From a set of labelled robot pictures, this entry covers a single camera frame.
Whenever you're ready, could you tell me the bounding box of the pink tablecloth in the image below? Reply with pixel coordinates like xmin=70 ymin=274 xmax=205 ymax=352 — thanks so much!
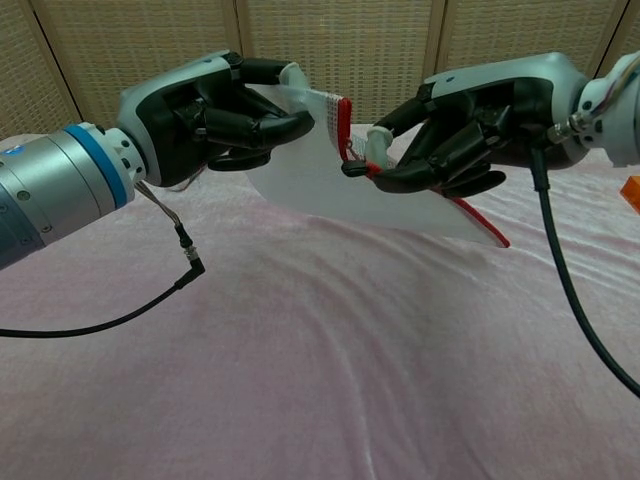
xmin=0 ymin=119 xmax=640 ymax=480

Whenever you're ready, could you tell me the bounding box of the black left hand cable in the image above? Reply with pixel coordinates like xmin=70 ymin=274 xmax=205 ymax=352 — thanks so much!
xmin=0 ymin=179 xmax=207 ymax=339

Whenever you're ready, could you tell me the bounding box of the clear zipper pouch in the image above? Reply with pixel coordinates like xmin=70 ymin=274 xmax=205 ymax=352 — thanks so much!
xmin=248 ymin=82 xmax=512 ymax=250

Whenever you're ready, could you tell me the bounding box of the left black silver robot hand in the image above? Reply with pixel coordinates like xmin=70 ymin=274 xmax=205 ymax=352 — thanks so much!
xmin=115 ymin=48 xmax=317 ymax=189

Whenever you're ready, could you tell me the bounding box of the orange plastic block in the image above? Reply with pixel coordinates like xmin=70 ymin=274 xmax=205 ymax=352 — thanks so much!
xmin=619 ymin=175 xmax=640 ymax=215

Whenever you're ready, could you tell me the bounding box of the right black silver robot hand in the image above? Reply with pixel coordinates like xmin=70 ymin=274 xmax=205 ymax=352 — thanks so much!
xmin=367 ymin=51 xmax=587 ymax=197

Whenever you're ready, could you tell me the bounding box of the black right hand cable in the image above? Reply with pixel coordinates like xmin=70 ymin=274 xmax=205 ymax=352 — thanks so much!
xmin=530 ymin=144 xmax=640 ymax=396

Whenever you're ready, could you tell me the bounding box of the bamboo folding screen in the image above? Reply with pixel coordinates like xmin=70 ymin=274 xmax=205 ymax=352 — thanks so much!
xmin=0 ymin=0 xmax=640 ymax=146

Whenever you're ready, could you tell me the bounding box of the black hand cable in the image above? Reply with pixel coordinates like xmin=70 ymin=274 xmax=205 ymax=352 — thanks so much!
xmin=530 ymin=144 xmax=640 ymax=396
xmin=0 ymin=179 xmax=207 ymax=339

